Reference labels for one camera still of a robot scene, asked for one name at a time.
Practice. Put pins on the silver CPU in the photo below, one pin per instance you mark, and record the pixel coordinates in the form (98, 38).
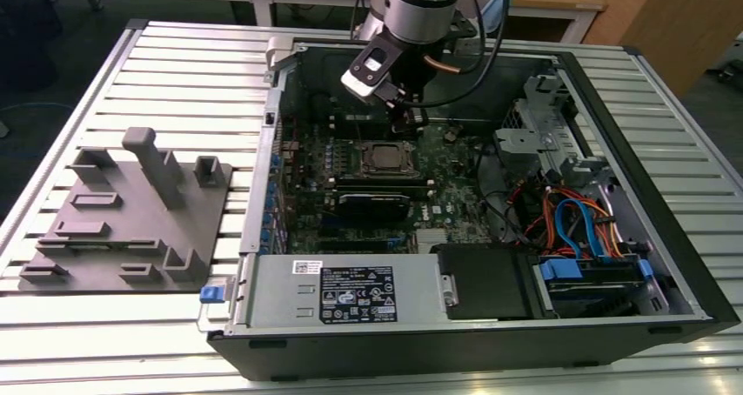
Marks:
(387, 156)

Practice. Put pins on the CPU socket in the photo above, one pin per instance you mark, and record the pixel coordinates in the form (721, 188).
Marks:
(390, 175)

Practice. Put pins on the black expansion slot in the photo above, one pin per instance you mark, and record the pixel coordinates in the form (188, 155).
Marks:
(346, 249)
(348, 240)

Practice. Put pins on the black plastic drive cover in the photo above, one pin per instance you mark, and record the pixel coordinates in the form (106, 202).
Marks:
(487, 282)

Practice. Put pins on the copper curved tube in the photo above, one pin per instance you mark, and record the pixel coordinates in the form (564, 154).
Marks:
(440, 67)

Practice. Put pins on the white case sticker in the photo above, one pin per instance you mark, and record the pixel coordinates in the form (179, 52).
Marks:
(359, 117)

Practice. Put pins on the metal drive cage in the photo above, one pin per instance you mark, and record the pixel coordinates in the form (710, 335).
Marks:
(522, 145)

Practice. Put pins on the grey case latch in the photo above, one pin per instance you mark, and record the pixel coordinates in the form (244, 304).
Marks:
(278, 51)

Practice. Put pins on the black graphics card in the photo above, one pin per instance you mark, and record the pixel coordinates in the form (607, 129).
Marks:
(371, 208)

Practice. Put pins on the green motherboard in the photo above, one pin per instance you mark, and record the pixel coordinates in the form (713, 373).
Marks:
(464, 212)

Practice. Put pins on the silver chipset heatsink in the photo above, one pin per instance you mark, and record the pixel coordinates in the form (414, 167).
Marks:
(432, 236)

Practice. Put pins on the wooden cabinet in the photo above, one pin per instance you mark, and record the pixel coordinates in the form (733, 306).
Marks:
(667, 21)

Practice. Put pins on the white barcode sticker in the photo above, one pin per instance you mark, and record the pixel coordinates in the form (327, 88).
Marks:
(306, 266)

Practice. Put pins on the hard disk in blue carrier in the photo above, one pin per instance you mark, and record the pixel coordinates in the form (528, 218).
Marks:
(560, 269)

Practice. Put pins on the black rating label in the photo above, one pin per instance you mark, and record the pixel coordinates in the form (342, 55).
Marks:
(360, 295)

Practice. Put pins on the silver power supply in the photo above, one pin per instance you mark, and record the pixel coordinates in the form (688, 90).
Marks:
(279, 295)

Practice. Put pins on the grey parts rack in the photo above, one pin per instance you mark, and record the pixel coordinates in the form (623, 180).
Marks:
(134, 221)

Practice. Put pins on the blue case latch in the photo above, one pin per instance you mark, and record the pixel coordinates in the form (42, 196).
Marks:
(210, 295)

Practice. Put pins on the black PC case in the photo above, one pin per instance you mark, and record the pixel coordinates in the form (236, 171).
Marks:
(406, 351)

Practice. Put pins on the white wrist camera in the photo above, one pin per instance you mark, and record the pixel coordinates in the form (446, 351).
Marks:
(363, 82)

